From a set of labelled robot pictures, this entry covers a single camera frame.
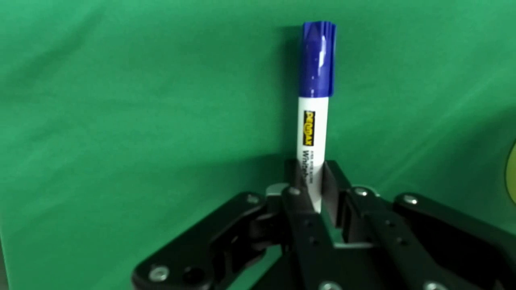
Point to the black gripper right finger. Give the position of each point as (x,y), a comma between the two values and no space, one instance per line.
(423,243)

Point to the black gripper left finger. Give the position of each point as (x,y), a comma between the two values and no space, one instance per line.
(217,250)

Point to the yellow cartoon mug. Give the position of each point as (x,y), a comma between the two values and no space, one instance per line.
(510,172)

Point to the blue capped white marker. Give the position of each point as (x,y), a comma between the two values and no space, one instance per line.
(315,90)

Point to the green table cloth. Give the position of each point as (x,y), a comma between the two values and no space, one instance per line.
(125,121)

